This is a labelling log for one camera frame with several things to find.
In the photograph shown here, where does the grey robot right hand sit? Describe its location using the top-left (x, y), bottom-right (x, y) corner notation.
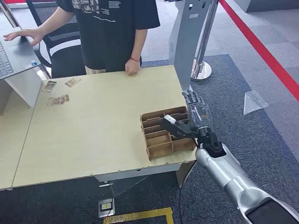
top-left (160, 90), bottom-right (227, 159)

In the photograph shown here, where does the person's left hand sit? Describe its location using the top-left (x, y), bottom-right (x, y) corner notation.
top-left (125, 58), bottom-right (141, 77)

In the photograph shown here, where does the person's right hand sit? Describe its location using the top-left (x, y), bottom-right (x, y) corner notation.
top-left (3, 28), bottom-right (45, 47)

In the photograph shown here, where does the person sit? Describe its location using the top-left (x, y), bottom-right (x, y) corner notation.
top-left (3, 0), bottom-right (161, 77)

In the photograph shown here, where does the grey laptop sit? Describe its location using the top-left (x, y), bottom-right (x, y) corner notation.
top-left (0, 0), bottom-right (42, 81)

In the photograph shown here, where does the black office chair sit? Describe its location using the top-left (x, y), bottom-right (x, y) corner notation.
top-left (26, 0), bottom-right (87, 79)

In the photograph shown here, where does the white laptop riser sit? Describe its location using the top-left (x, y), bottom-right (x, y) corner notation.
top-left (0, 66), bottom-right (48, 117)

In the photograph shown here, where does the wooden compartment tray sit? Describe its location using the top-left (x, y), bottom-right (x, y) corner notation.
top-left (140, 106), bottom-right (197, 161)

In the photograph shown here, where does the grey metal kiosk stand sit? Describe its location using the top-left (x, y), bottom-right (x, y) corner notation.
top-left (168, 0), bottom-right (219, 92)

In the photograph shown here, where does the clear plastic floor patch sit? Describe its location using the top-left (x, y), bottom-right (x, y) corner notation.
top-left (242, 90), bottom-right (270, 116)

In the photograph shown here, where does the red barrier belt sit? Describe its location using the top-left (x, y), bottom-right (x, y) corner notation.
top-left (218, 0), bottom-right (299, 103)

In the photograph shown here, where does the metal floor socket box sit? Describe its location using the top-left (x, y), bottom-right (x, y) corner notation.
top-left (97, 198), bottom-right (116, 219)

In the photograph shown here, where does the grey platform base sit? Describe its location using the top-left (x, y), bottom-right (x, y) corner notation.
top-left (233, 0), bottom-right (299, 14)

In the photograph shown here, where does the chrome stanchion post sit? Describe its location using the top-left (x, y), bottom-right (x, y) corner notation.
top-left (191, 0), bottom-right (220, 82)

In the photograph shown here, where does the black cable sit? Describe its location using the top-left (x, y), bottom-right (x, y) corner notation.
top-left (177, 161), bottom-right (197, 224)

